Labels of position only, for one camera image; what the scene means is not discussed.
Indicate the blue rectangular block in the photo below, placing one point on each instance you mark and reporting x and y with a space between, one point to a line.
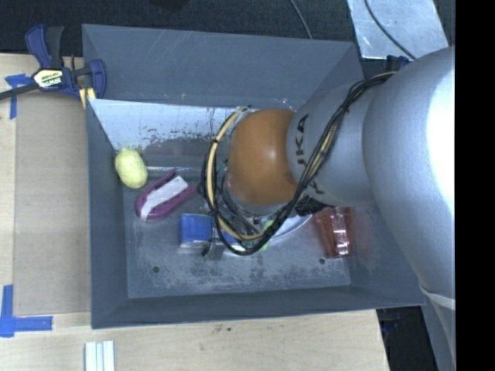
194 228

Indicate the grey metal bin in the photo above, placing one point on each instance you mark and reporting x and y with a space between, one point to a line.
185 273

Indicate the purple and white brush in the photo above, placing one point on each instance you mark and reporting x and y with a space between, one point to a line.
162 197

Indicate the yellow lemon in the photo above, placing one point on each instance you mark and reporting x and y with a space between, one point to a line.
131 167

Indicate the clear orange plastic cup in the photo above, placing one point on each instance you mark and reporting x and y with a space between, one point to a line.
335 232

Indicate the pale wood board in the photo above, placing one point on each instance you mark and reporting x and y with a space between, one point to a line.
50 207

